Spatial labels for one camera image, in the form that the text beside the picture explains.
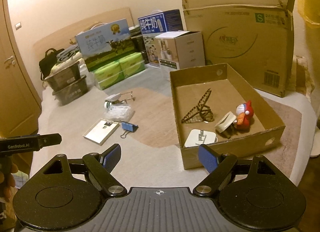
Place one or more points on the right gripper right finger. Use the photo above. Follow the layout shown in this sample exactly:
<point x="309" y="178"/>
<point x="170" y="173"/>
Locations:
<point x="219" y="167"/>

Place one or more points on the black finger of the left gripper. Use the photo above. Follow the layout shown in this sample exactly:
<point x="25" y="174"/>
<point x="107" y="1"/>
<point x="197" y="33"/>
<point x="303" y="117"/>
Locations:
<point x="45" y="140"/>

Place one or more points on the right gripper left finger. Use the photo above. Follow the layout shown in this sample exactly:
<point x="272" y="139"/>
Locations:
<point x="99" y="167"/>

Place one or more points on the white card box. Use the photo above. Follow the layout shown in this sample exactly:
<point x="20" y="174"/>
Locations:
<point x="101" y="131"/>

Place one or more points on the white power adapter plug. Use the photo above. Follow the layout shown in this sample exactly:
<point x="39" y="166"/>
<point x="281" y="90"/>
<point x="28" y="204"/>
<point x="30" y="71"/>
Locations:
<point x="197" y="137"/>

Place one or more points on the beige tape measure roll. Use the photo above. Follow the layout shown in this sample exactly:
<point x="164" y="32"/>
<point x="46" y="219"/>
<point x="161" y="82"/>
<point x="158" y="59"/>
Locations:
<point x="225" y="126"/>

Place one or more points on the blue binder clip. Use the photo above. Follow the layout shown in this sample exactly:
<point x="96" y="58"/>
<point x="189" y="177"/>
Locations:
<point x="128" y="128"/>

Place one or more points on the clear floss pick box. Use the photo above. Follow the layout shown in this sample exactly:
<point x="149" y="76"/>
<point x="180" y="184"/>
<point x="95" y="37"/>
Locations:
<point x="119" y="113"/>

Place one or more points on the red Doraemon figurine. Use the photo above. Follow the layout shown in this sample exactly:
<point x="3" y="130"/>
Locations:
<point x="244" y="114"/>

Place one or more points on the white remote control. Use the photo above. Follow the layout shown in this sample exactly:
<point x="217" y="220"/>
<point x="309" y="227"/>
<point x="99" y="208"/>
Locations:
<point x="113" y="98"/>

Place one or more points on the chrome wire holder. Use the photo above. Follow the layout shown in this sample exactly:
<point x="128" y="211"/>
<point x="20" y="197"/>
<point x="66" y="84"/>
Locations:
<point x="124" y="97"/>

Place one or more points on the green white tape roll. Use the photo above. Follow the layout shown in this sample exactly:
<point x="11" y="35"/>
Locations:
<point x="107" y="104"/>

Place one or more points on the person left hand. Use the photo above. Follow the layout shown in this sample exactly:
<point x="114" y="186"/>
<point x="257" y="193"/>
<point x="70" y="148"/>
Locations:
<point x="8" y="182"/>

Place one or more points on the wooden door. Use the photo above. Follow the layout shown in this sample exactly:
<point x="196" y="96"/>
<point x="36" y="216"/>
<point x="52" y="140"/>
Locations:
<point x="20" y="103"/>

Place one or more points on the lower dark storage basket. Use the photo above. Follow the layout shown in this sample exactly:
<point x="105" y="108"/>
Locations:
<point x="71" y="92"/>

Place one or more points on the dark storage basket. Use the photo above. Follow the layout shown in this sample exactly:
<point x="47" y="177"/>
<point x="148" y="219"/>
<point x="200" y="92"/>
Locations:
<point x="64" y="77"/>
<point x="71" y="92"/>

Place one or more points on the upper dark storage basket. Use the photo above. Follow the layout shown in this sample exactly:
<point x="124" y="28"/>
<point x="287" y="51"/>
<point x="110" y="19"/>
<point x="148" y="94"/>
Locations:
<point x="64" y="77"/>

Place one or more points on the shallow cardboard tray box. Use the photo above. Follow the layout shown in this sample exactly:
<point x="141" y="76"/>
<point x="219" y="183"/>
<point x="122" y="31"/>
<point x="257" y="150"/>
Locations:
<point x="228" y="90"/>

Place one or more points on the black laptop bag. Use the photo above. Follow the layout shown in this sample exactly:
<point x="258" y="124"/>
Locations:
<point x="46" y="64"/>

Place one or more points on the green tissue pack bundle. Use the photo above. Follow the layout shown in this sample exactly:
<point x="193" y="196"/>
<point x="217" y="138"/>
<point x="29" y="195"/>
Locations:
<point x="119" y="69"/>

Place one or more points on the green pasture milk box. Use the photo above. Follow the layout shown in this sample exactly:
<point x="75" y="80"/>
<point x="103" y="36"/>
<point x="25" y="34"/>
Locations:
<point x="105" y="43"/>

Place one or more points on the white humidifier product box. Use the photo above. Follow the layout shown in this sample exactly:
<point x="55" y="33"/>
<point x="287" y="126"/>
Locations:
<point x="180" y="50"/>

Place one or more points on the blue milk carton box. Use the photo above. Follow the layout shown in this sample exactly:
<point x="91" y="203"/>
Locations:
<point x="154" y="25"/>

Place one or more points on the large brown cardboard box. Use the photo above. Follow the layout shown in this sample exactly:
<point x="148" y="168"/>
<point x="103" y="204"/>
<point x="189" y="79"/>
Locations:
<point x="255" y="37"/>

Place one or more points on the white wall switch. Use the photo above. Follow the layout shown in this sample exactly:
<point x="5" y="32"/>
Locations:
<point x="18" y="26"/>

